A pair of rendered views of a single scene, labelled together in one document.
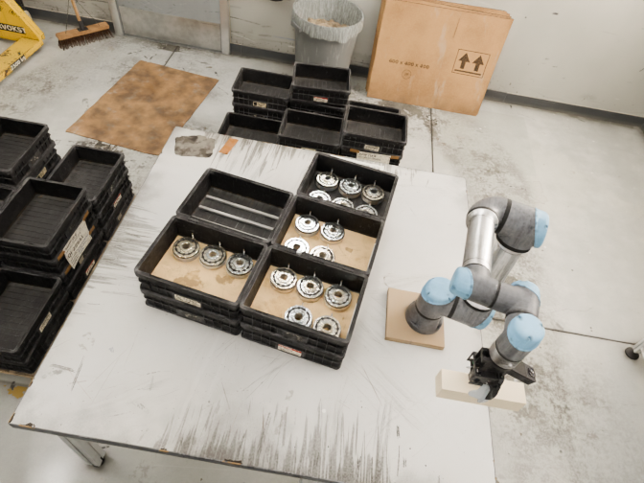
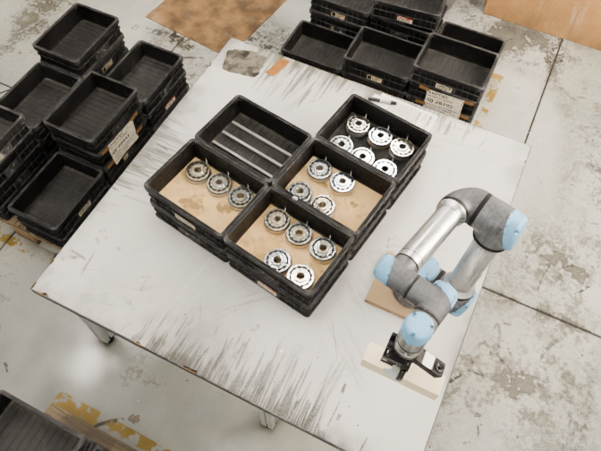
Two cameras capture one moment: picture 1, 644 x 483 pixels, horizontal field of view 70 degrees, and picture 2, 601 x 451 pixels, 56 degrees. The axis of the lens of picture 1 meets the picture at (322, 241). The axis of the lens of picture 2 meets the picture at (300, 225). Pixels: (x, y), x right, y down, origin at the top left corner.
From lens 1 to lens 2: 0.61 m
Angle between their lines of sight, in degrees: 17
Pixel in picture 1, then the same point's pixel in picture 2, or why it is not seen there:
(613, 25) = not seen: outside the picture
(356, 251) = (360, 208)
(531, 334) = (415, 332)
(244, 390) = (217, 313)
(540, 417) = (548, 427)
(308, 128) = (384, 52)
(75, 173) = (137, 70)
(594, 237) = not seen: outside the picture
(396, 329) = (378, 293)
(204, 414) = (178, 324)
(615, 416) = not seen: outside the picture
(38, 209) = (96, 102)
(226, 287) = (223, 216)
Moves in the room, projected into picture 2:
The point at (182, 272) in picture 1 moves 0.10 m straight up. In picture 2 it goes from (189, 193) to (185, 180)
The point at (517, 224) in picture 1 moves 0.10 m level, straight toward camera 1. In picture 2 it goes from (486, 223) to (461, 240)
